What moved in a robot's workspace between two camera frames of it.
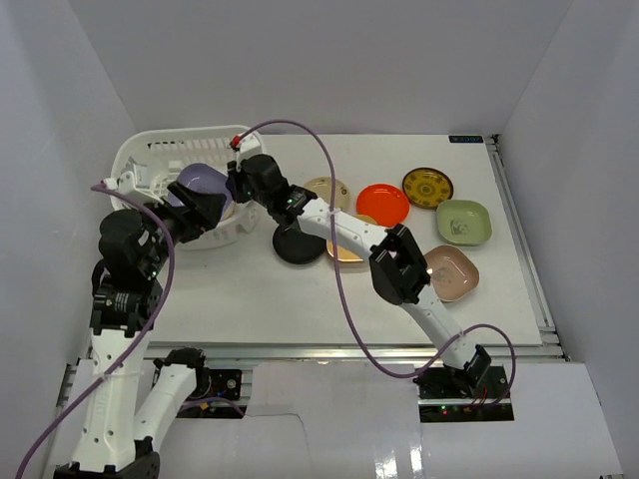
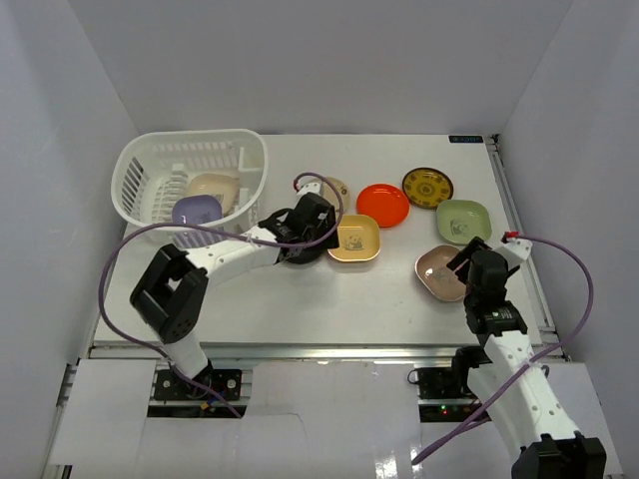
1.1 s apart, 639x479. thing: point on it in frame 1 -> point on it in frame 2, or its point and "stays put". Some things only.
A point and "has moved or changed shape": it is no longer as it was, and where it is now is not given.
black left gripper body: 189,220 -> 310,244
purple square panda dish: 205,179 has moved or changed shape
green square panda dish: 463,223 stays put
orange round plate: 386,204 stays put
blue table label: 463,139 stays put
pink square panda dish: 451,273 stays put
